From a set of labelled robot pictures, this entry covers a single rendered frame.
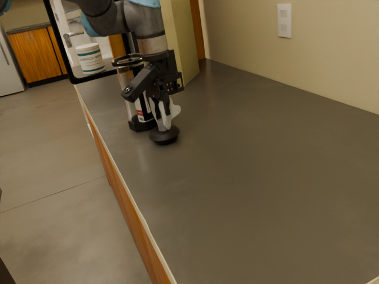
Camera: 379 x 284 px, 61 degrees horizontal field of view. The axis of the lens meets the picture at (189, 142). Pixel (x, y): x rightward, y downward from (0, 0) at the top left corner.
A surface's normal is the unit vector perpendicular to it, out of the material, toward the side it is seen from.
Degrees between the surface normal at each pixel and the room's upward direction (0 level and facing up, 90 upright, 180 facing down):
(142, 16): 90
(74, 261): 0
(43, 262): 0
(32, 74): 90
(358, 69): 90
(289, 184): 0
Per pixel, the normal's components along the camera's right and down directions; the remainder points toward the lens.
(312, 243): -0.15, -0.88
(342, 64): -0.90, 0.32
